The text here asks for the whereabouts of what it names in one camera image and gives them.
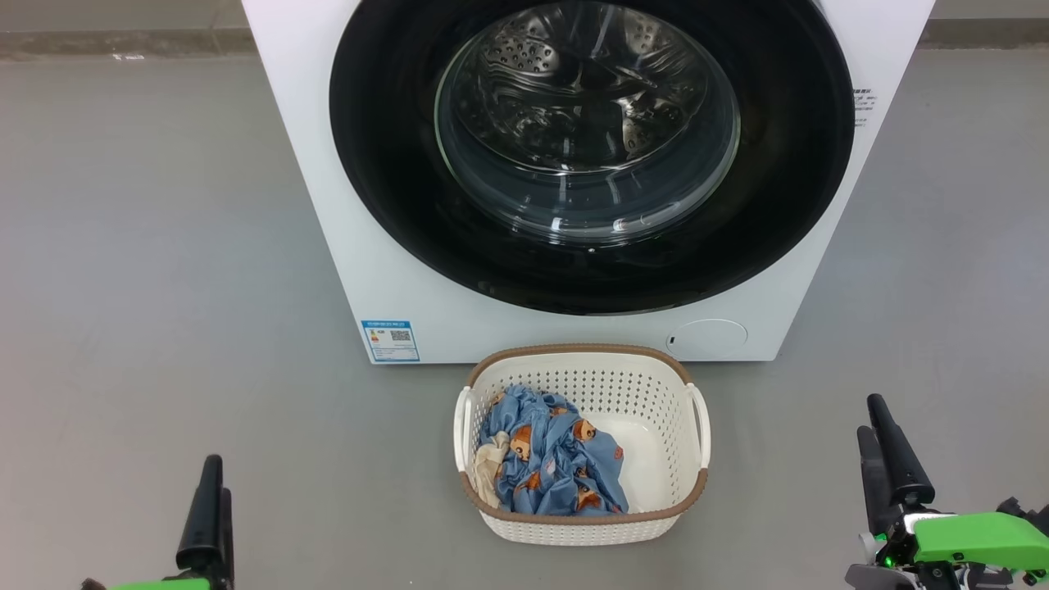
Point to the black round glass washer door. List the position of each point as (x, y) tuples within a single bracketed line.
[(385, 164)]

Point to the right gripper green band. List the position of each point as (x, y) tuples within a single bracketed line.
[(975, 537)]

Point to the round white filter cover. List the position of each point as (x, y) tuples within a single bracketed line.
[(706, 338)]

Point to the white front-load washing machine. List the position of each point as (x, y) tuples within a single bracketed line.
[(303, 164)]

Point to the blue bear print garment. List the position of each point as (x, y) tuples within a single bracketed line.
[(557, 467)]

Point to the cream perforated laundry basket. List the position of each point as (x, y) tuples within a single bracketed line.
[(656, 410)]

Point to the blue energy label sticker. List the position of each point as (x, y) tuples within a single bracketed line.
[(390, 341)]

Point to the cream beige garment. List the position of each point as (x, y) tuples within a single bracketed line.
[(490, 467)]

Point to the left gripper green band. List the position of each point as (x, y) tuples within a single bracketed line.
[(164, 584)]

